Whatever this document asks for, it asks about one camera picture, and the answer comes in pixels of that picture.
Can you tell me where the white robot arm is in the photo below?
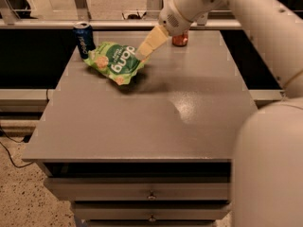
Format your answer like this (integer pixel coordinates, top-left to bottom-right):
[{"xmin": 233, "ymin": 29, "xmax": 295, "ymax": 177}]
[{"xmin": 136, "ymin": 0, "xmax": 303, "ymax": 227}]

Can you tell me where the green rice chip bag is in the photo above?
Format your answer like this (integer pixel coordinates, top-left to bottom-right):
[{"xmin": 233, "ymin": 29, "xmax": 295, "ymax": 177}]
[{"xmin": 84, "ymin": 42, "xmax": 145, "ymax": 85}]

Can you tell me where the blue pepsi can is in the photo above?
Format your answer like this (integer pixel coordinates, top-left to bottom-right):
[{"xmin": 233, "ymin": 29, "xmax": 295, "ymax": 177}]
[{"xmin": 73, "ymin": 21, "xmax": 96, "ymax": 59}]

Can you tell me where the top drawer with knob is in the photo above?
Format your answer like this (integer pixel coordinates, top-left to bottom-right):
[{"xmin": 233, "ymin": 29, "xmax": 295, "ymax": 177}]
[{"xmin": 45, "ymin": 178, "xmax": 230, "ymax": 201}]

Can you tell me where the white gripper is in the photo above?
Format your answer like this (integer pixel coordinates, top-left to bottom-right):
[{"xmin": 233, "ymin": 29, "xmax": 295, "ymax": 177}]
[{"xmin": 135, "ymin": 0, "xmax": 193, "ymax": 61}]

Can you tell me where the grey drawer cabinet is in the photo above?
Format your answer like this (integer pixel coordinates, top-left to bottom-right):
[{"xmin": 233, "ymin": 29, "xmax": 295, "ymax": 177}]
[{"xmin": 22, "ymin": 30, "xmax": 282, "ymax": 227}]

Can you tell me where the metal railing frame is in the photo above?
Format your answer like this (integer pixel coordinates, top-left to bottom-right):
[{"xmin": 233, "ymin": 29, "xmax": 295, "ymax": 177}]
[{"xmin": 0, "ymin": 0, "xmax": 244, "ymax": 31}]

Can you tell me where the orange soda can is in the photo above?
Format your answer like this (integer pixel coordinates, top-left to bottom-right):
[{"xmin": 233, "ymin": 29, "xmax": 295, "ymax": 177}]
[{"xmin": 171, "ymin": 30, "xmax": 188, "ymax": 46}]

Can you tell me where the black floor cable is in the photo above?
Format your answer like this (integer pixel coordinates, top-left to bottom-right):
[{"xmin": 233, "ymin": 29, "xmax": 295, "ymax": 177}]
[{"xmin": 0, "ymin": 116, "xmax": 35, "ymax": 168}]

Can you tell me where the drawer with knob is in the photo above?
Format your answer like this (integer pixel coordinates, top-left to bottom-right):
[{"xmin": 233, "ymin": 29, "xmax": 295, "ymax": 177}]
[
  {"xmin": 72, "ymin": 201, "xmax": 230, "ymax": 221},
  {"xmin": 45, "ymin": 178, "xmax": 230, "ymax": 201}
]

